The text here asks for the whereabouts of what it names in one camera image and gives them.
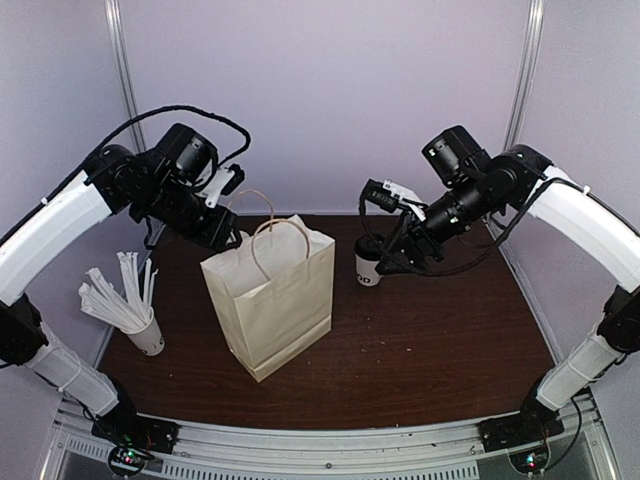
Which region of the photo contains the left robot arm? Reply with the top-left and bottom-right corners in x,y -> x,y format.
1,123 -> 245,444

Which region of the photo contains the brown paper bag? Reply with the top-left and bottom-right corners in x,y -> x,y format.
201,211 -> 335,382

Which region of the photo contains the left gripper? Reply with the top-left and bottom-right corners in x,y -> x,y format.
137,173 -> 244,253

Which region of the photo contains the right aluminium frame post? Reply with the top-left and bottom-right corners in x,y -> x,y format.
503,0 -> 545,150

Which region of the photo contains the aluminium frame post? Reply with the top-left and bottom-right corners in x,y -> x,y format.
503,0 -> 545,150
103,0 -> 144,151

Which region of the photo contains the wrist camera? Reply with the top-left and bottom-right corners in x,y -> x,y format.
360,179 -> 428,221
201,164 -> 245,209

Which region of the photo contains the black plastic cup lid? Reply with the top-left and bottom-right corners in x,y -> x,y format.
354,234 -> 385,262

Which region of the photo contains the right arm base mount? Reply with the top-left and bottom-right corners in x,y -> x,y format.
478,413 -> 565,474

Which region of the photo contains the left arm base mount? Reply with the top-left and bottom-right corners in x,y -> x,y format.
84,410 -> 179,477

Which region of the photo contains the left aluminium frame post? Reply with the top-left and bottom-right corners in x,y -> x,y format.
103,0 -> 144,151

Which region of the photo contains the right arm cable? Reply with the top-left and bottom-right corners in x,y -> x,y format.
358,177 -> 556,279

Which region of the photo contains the white cup holding straws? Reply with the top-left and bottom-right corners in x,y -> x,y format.
124,309 -> 166,357

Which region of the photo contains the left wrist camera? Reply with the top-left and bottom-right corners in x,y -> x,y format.
201,164 -> 245,209

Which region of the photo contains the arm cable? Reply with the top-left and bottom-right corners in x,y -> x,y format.
0,104 -> 251,241
358,177 -> 556,279

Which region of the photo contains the aluminium front rail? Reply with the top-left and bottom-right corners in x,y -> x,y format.
35,407 -> 622,479

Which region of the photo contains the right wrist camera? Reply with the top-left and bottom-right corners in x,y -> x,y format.
360,179 -> 428,221

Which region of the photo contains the white paper cup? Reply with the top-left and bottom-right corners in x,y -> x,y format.
354,254 -> 381,287

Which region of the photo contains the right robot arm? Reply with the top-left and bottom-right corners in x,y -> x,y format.
360,125 -> 639,442

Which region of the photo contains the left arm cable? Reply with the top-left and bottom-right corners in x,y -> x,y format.
0,104 -> 251,241

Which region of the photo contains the paper wrapped straws bundle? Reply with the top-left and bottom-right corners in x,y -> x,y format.
78,252 -> 158,334

